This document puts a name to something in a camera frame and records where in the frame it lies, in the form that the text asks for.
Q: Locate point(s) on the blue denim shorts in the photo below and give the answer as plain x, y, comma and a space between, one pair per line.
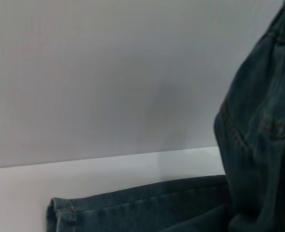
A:
260, 120

